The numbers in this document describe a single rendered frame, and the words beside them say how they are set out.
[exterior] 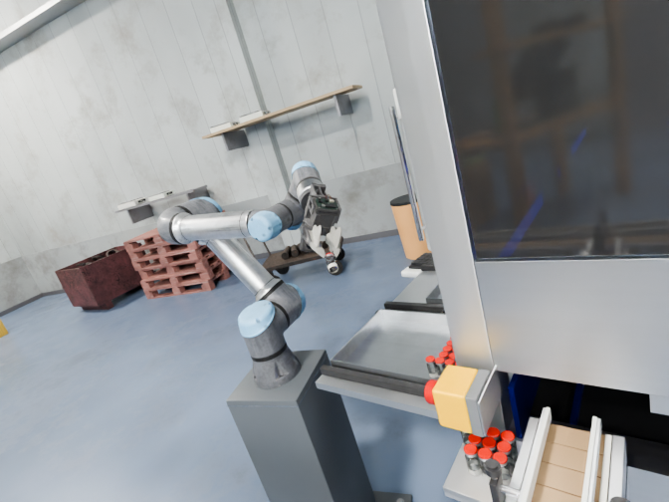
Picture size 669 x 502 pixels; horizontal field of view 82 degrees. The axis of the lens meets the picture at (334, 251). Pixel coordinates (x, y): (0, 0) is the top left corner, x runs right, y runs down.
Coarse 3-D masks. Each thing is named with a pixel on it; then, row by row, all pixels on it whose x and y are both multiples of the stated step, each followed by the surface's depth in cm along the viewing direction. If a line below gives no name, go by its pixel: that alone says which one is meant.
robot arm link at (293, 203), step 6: (288, 192) 109; (288, 198) 109; (294, 198) 107; (288, 204) 106; (294, 204) 108; (300, 204) 108; (294, 210) 106; (300, 210) 109; (294, 216) 106; (300, 216) 109; (294, 222) 107; (300, 222) 113; (288, 228) 113; (294, 228) 113
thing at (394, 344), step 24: (384, 312) 116; (408, 312) 111; (360, 336) 109; (384, 336) 109; (408, 336) 105; (432, 336) 102; (336, 360) 101; (360, 360) 101; (384, 360) 98; (408, 360) 95
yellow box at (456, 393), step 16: (448, 368) 65; (464, 368) 64; (448, 384) 61; (464, 384) 60; (480, 384) 59; (448, 400) 60; (464, 400) 58; (448, 416) 61; (464, 416) 59; (480, 432) 58
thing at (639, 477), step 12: (528, 420) 69; (552, 420) 68; (636, 444) 59; (648, 444) 59; (660, 444) 58; (636, 456) 58; (648, 456) 57; (660, 456) 57; (636, 468) 56; (648, 468) 55; (660, 468) 55; (636, 480) 57; (648, 480) 56; (660, 480) 55; (636, 492) 57; (648, 492) 56; (660, 492) 55
